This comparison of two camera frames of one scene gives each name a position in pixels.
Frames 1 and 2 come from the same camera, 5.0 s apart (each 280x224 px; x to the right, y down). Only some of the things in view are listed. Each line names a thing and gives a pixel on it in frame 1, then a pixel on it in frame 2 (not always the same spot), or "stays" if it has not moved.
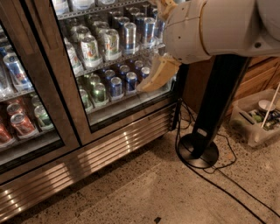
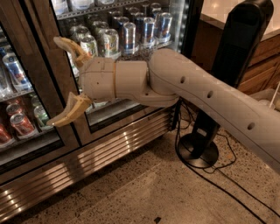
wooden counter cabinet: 260,73 stays
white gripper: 184,34 -> 97,79
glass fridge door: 37,121 stays
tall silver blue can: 129,38 stays
